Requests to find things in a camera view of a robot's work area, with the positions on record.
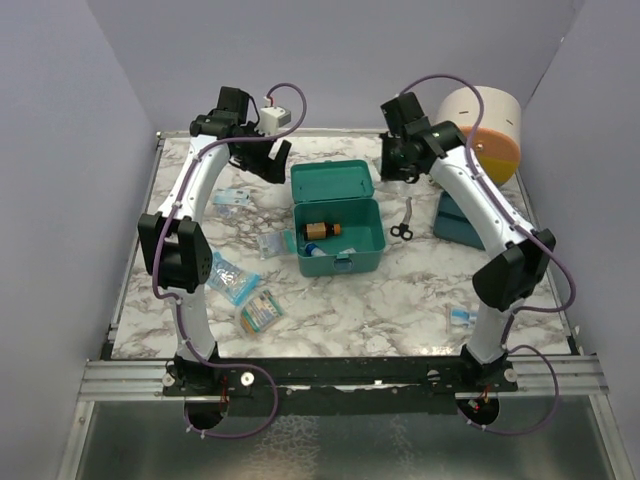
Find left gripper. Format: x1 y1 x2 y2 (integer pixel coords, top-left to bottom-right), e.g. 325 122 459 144
233 121 290 182

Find brown orange-capped medicine bottle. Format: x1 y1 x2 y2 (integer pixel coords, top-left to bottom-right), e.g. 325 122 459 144
302 222 342 241

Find teal medicine kit box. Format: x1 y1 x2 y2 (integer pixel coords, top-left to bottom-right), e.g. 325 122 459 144
291 160 386 277

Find blue divided tray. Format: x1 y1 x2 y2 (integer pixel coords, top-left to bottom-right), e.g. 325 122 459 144
433 191 484 251

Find white blue bandage roll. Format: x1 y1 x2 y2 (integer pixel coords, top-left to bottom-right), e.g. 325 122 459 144
305 243 326 257

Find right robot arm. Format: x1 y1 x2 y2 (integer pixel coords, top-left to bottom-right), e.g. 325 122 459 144
381 92 556 391

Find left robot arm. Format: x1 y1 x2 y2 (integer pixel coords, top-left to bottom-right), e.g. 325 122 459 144
137 87 299 395

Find light blue gauze packet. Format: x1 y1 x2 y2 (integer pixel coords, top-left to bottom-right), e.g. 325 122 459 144
212 188 250 206

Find clear crinkled plastic bag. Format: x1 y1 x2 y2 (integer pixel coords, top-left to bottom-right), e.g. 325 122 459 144
217 205 238 218

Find small teal-strip zip bag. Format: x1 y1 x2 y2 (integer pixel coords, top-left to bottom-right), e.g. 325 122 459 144
257 230 296 259

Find round pastel drawer cabinet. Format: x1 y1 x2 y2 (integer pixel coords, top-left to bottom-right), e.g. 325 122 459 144
436 86 522 187

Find blue clear plastic pouch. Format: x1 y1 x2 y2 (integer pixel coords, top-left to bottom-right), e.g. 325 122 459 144
206 250 260 306

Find orange teal bandage packet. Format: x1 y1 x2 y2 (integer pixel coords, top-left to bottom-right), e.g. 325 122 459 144
236 289 285 335

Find blue white packet right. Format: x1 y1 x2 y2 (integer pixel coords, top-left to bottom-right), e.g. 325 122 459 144
446 306 478 332

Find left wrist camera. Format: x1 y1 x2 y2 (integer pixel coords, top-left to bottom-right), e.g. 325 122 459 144
256 106 291 136

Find black-handled bandage scissors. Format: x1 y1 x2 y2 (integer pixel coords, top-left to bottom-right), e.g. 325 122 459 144
390 197 413 241

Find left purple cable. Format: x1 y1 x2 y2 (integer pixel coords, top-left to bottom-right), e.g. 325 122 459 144
152 82 307 441

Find purple cable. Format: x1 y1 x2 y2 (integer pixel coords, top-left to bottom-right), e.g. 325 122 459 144
399 74 579 437
152 82 307 441

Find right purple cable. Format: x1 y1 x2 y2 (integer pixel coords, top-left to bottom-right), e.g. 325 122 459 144
399 74 579 437

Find black mounting rail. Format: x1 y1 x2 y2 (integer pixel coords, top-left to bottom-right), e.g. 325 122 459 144
163 356 518 417

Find aluminium frame rail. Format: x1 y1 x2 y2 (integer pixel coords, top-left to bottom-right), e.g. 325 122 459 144
77 355 609 402

